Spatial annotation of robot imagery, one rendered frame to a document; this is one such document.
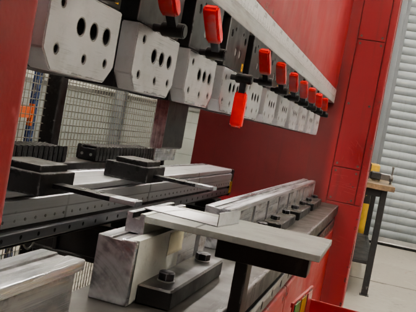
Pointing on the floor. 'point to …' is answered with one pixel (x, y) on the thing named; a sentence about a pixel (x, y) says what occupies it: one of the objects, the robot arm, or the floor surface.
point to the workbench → (376, 187)
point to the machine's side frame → (333, 123)
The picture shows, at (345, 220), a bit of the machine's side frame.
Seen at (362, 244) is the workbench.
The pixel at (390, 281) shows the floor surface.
